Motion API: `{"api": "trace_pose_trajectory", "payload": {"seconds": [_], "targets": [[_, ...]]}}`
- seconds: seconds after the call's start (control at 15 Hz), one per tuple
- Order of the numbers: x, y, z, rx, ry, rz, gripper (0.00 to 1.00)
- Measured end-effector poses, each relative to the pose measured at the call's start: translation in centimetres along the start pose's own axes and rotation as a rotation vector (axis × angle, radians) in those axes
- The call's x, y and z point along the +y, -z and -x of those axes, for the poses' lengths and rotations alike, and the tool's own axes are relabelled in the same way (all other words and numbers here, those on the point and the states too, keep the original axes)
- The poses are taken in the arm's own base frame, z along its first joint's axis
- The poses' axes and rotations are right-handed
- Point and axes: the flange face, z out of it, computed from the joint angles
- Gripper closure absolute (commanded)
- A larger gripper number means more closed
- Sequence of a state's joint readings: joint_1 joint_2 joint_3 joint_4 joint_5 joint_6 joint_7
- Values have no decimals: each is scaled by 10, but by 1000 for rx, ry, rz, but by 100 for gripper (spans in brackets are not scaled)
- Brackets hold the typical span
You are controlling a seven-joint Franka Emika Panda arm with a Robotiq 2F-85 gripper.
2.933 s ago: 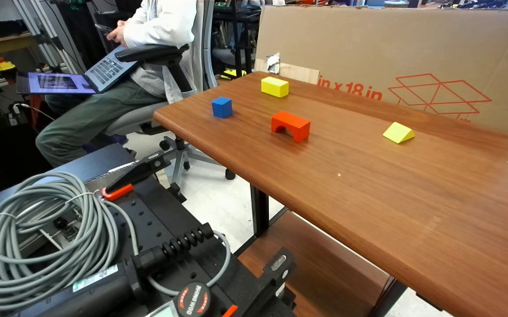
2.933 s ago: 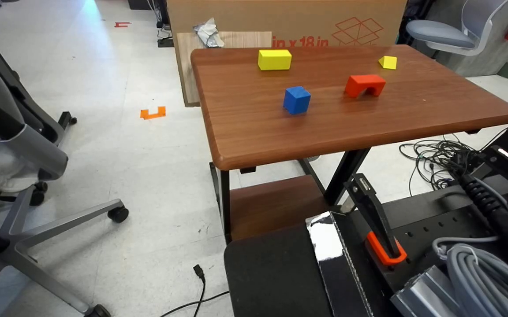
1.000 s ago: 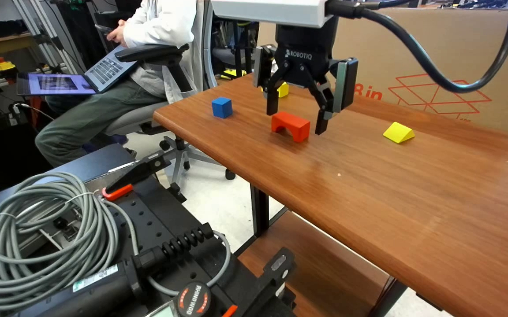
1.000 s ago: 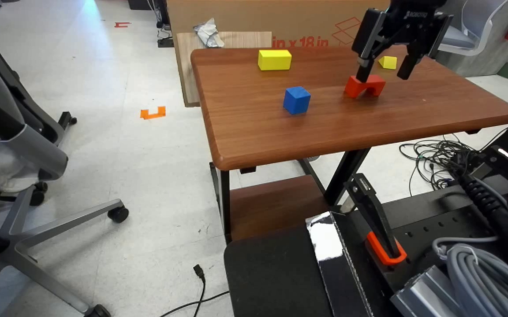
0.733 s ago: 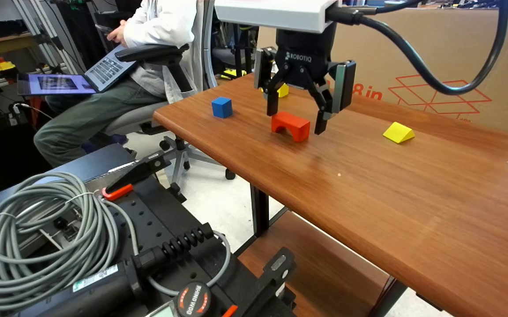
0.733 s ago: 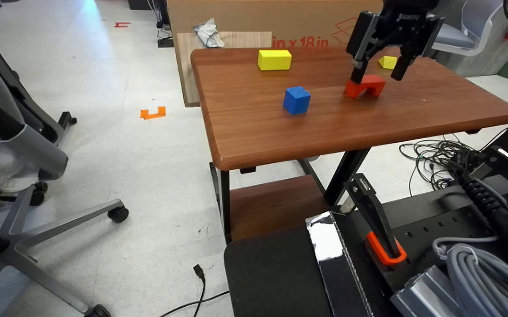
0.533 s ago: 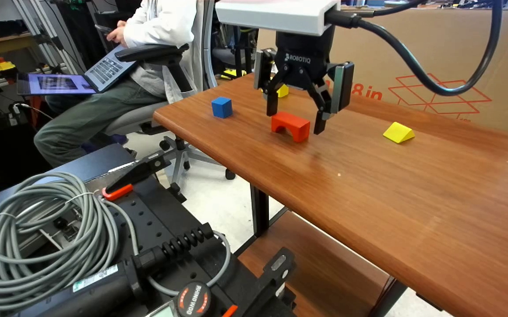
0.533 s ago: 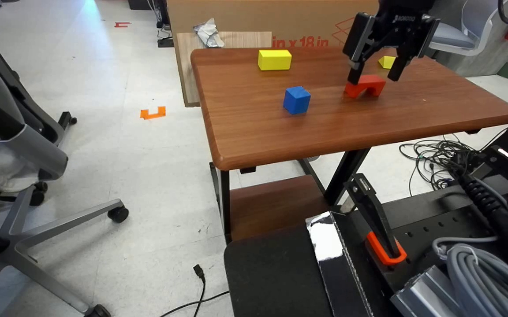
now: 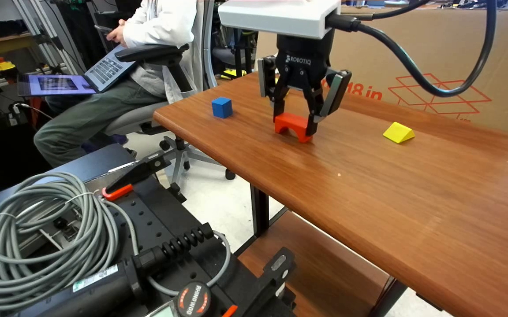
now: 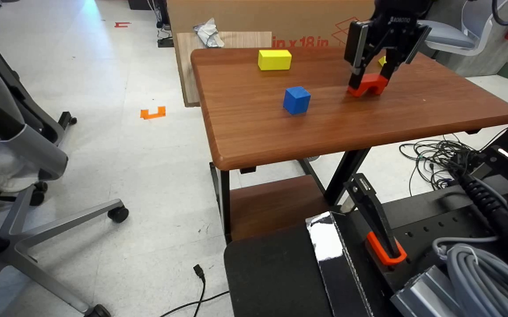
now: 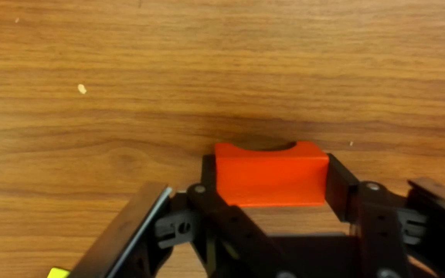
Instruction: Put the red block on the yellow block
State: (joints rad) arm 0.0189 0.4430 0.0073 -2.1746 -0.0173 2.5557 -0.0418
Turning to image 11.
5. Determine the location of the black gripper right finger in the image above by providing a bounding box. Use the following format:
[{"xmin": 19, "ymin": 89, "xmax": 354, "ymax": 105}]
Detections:
[{"xmin": 326, "ymin": 153, "xmax": 445, "ymax": 278}]

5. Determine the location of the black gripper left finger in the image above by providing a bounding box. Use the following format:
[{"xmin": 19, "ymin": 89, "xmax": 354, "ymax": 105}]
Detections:
[{"xmin": 70, "ymin": 153, "xmax": 297, "ymax": 278}]

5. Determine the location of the red arch wooden block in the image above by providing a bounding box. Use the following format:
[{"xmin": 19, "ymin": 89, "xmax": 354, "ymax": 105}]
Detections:
[{"xmin": 214, "ymin": 140, "xmax": 331, "ymax": 208}]

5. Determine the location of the yellow rectangular wooden block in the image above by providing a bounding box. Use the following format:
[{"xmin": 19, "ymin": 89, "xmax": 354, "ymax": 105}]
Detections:
[{"xmin": 45, "ymin": 265, "xmax": 75, "ymax": 278}]

